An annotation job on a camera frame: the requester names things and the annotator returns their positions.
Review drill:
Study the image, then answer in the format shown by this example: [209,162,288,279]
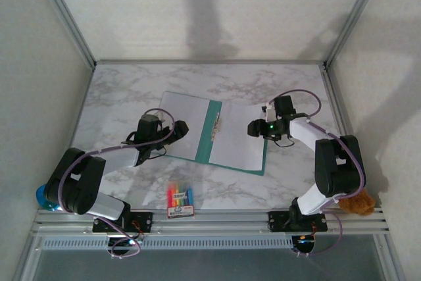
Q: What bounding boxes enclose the aluminium back rail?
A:
[94,59,327,66]

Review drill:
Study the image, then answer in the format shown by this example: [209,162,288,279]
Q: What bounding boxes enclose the aluminium side rail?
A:
[320,64,360,176]

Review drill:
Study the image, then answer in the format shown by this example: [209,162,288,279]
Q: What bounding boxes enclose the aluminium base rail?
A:
[31,207,391,238]

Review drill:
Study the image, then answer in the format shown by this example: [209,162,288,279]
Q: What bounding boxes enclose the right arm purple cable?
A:
[268,88,366,257]

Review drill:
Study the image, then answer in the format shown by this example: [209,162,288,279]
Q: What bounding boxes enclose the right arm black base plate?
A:
[268,210,329,232]

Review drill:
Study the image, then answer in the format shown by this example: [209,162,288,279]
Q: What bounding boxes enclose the blue lidded plastic container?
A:
[35,184,63,212]

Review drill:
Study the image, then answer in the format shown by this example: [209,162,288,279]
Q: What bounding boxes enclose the aluminium frame post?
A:
[323,0,389,70]
[31,0,97,68]

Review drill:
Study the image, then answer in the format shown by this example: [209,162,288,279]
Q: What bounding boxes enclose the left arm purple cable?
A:
[58,108,176,259]

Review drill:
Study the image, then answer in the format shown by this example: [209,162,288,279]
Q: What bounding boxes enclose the pack of coloured markers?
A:
[166,180,195,220]

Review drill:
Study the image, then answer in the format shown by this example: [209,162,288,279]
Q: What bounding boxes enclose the slotted grey cable duct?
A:
[42,237,295,251]

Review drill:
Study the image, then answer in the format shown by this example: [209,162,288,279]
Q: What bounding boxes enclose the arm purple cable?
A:
[58,108,176,259]
[268,88,366,257]

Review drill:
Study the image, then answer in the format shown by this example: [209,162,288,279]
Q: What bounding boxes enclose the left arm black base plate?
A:
[92,211,154,233]

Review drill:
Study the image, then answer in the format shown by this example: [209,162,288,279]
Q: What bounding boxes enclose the metal folder fastener clip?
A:
[209,112,222,143]

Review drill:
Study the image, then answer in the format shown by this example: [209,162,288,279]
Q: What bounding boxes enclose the brown teddy bear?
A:
[338,190,376,217]

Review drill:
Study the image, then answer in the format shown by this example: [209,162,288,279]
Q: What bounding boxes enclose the green file folder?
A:
[158,90,268,176]

